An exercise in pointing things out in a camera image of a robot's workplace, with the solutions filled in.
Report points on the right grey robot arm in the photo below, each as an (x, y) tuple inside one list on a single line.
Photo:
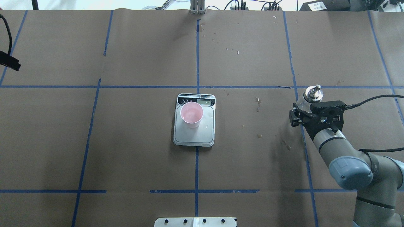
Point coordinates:
[(376, 178)]

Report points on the aluminium frame post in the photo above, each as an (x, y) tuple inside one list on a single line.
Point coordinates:
[(197, 7)]

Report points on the black equipment box with label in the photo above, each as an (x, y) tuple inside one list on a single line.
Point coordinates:
[(326, 5)]

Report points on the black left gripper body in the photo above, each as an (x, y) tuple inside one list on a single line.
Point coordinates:
[(9, 61)]

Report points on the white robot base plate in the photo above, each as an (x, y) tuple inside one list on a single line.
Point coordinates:
[(196, 222)]

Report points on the clear glass sauce bottle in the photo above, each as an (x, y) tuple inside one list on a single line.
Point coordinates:
[(311, 95)]

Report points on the pink plastic cup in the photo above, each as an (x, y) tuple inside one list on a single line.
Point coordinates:
[(192, 114)]

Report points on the white digital kitchen scale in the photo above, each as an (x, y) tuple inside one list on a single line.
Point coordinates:
[(204, 134)]

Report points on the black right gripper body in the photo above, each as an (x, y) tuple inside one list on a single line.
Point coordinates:
[(307, 121)]

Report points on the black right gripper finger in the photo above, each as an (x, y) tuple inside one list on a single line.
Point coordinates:
[(294, 117)]

